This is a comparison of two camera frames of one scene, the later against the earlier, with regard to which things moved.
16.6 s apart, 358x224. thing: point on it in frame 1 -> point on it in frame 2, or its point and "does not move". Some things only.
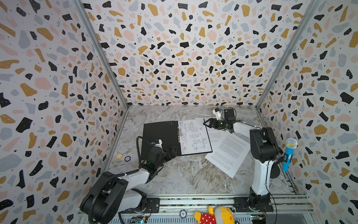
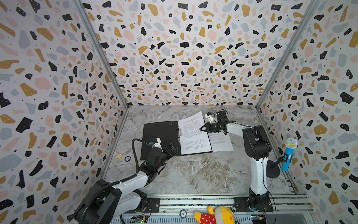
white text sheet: (215, 135) does not move
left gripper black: (172, 154) does not move
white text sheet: (228, 152) -> (192, 139)
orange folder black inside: (167, 133) does not move
